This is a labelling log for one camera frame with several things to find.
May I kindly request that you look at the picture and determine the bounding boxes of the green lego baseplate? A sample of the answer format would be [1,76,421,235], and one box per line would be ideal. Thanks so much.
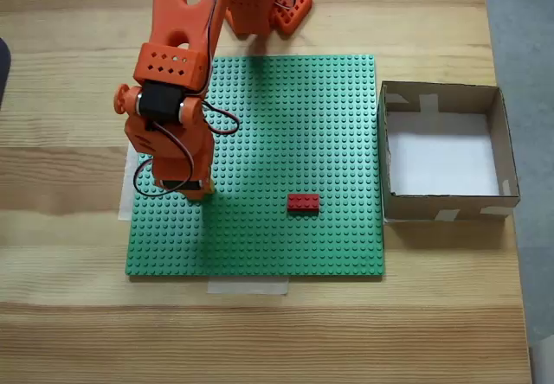
[125,54,386,278]

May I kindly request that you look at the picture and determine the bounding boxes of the red lego block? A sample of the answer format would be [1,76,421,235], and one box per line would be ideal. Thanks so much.
[287,193,321,215]

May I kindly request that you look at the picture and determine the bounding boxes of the open cardboard box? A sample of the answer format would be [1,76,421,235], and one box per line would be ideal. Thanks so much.
[377,80,521,225]

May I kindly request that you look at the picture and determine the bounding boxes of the translucent masking tape strip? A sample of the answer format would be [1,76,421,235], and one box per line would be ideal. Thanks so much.
[206,276,290,297]
[118,144,142,223]

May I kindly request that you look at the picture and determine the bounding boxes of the black rounded device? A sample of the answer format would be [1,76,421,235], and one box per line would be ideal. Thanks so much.
[0,36,13,111]

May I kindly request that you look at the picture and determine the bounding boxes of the white paper sheet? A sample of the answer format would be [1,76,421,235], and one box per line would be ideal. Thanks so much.
[386,112,502,197]

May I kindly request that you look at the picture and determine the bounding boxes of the gripper motor servo cable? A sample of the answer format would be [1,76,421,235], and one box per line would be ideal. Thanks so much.
[132,119,195,195]

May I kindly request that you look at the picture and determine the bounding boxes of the wrist motor servo cable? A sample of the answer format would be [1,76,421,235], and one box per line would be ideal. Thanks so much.
[199,0,252,137]

